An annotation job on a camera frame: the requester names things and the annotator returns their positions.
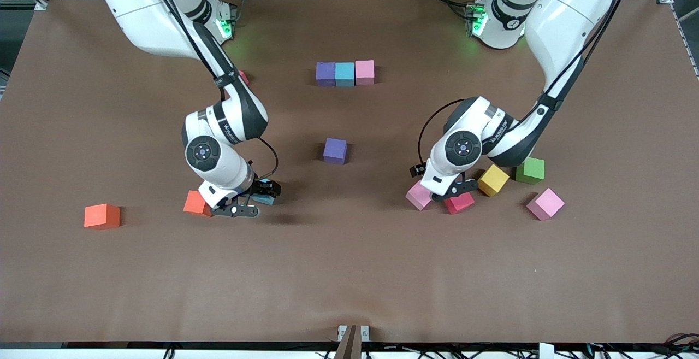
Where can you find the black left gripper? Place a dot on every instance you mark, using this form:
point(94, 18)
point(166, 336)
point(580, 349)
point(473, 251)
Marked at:
point(413, 171)

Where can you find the white label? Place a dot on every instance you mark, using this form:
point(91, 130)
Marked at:
point(546, 351)

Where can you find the pink foam cube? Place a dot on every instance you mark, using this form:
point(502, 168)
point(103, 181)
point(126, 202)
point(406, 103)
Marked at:
point(416, 198)
point(545, 204)
point(365, 72)

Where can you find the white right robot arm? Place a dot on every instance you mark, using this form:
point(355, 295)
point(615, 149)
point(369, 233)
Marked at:
point(232, 170)

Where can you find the brown paper table cover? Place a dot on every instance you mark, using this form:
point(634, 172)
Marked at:
point(349, 271)

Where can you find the red foam cube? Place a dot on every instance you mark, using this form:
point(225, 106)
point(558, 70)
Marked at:
point(244, 77)
point(461, 204)

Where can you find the green foam cube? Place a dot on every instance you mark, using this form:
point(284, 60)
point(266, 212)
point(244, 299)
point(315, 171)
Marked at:
point(532, 172)

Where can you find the blue foam cube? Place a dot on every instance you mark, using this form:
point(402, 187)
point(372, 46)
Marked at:
point(266, 200)
point(344, 74)

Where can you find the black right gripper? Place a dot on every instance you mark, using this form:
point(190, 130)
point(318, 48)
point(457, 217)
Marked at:
point(264, 188)

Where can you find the metal bracket with brown post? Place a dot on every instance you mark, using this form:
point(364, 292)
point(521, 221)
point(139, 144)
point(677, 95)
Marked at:
point(352, 342)

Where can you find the purple foam cube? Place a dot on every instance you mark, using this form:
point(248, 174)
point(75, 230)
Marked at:
point(325, 74)
point(335, 151)

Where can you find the yellow foam cube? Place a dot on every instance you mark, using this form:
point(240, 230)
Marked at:
point(494, 180)

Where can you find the orange foam cube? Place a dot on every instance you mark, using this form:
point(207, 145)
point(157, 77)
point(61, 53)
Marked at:
point(194, 204)
point(101, 216)

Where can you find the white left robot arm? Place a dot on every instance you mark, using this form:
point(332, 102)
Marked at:
point(568, 20)

